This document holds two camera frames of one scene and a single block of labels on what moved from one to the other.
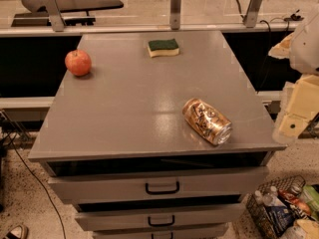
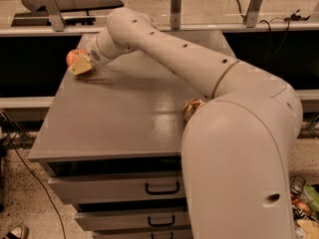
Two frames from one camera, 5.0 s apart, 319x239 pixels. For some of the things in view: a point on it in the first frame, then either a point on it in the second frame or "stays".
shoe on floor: (17, 232) stays
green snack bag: (311, 195) stays
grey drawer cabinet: (116, 141) stays
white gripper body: (308, 49) → (92, 53)
